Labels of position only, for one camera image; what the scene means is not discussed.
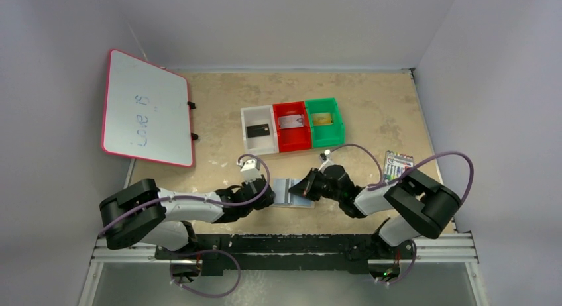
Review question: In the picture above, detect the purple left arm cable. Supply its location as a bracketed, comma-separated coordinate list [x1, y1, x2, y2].
[98, 154, 270, 238]

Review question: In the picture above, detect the green plastic bin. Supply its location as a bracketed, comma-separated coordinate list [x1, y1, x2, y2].
[304, 97, 345, 148]

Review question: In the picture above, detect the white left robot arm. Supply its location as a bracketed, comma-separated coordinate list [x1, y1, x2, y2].
[99, 177, 275, 251]

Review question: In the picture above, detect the white plastic bin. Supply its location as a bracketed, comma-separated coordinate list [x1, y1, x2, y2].
[241, 105, 279, 156]

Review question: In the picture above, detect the black credit card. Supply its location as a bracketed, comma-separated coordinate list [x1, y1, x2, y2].
[245, 123, 270, 138]

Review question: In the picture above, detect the white striped card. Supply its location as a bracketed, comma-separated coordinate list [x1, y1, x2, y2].
[278, 114, 304, 129]
[274, 178, 295, 207]

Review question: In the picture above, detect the red plastic bin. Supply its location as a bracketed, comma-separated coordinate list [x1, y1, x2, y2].
[272, 101, 312, 152]

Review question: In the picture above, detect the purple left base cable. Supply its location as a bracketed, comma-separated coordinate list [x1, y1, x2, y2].
[168, 250, 241, 298]

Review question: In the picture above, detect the beige leather card holder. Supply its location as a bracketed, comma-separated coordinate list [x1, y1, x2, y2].
[272, 178, 315, 209]

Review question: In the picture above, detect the pack of coloured markers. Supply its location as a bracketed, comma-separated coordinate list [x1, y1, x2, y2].
[383, 150, 415, 181]

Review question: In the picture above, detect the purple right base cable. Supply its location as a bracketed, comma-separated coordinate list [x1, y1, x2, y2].
[373, 240, 418, 287]

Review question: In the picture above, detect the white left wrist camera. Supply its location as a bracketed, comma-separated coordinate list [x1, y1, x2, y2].
[238, 158, 262, 183]

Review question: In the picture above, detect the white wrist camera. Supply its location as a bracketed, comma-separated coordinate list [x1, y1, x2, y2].
[238, 158, 262, 183]
[318, 149, 335, 173]

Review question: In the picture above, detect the gold credit card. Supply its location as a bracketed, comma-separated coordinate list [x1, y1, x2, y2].
[311, 112, 333, 127]

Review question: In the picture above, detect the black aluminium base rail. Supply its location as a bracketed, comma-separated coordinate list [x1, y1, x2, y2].
[89, 232, 479, 279]

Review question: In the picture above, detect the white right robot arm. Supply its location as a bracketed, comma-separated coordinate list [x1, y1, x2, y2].
[288, 165, 461, 247]

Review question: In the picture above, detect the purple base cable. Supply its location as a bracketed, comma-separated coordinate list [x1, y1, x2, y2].
[168, 250, 241, 298]
[373, 240, 418, 287]

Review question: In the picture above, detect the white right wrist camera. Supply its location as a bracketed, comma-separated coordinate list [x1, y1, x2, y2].
[318, 149, 335, 173]

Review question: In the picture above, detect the pink framed whiteboard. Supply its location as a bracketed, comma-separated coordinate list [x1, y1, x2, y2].
[101, 49, 194, 168]

